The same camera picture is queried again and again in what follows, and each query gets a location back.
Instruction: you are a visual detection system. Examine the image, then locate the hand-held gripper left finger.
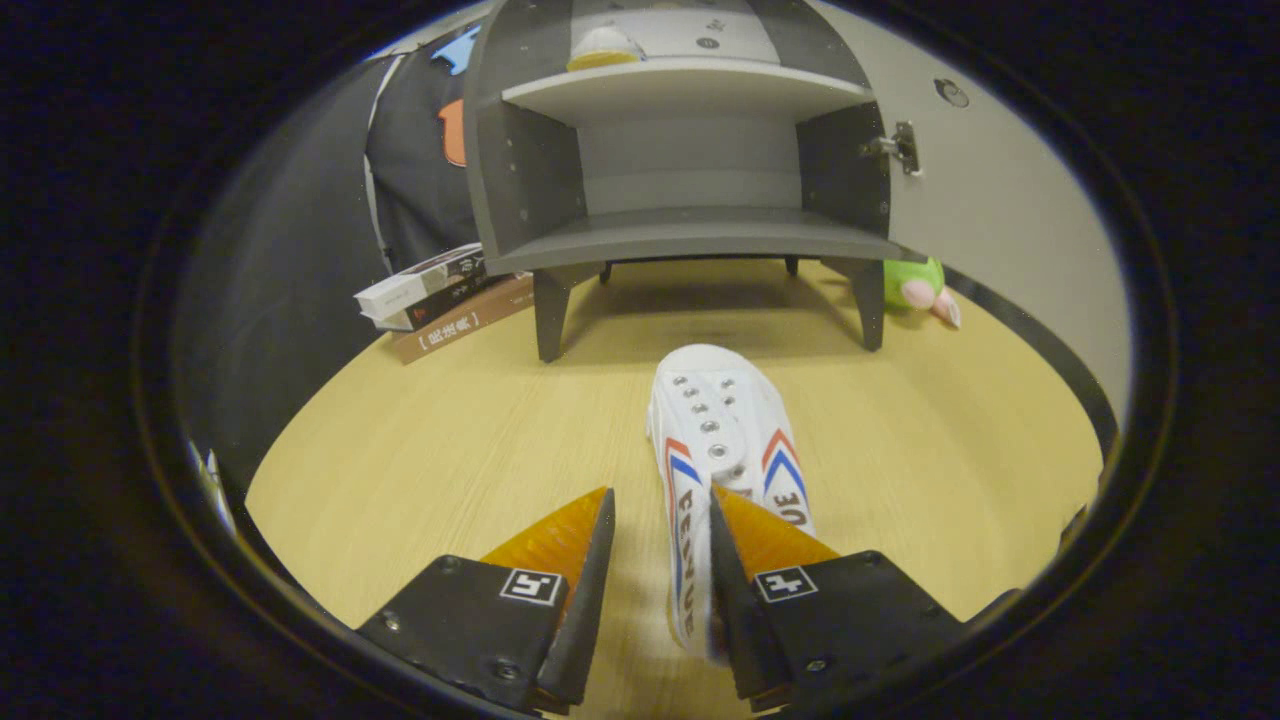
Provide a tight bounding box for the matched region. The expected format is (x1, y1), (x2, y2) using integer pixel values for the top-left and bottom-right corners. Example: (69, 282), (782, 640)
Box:
(357, 487), (617, 716)

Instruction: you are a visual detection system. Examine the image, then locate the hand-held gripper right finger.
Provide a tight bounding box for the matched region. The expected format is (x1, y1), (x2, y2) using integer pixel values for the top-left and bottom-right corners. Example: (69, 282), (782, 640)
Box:
(708, 485), (969, 713)

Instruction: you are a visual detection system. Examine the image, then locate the grey shoe cabinet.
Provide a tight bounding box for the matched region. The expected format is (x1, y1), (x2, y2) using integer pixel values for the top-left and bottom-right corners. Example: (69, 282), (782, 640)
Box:
(463, 0), (906, 363)

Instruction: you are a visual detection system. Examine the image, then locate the black backdrop cloth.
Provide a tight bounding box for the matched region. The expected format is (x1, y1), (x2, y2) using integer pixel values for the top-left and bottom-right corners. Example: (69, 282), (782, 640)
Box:
(190, 25), (501, 491)

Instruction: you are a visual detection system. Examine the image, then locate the metal door hinge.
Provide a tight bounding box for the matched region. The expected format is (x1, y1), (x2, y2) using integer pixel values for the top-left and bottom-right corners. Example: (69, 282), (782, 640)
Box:
(862, 121), (921, 178)

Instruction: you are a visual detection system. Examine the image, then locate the brown book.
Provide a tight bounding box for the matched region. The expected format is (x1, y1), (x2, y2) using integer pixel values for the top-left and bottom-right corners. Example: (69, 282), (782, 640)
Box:
(388, 275), (536, 366)

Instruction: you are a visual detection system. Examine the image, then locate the black book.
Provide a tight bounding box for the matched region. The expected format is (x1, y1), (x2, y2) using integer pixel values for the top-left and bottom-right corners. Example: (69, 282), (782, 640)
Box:
(375, 270), (501, 333)

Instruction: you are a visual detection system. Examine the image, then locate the green and pink plush toy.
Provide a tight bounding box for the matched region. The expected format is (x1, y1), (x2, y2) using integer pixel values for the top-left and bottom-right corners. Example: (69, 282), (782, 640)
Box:
(883, 255), (963, 329)

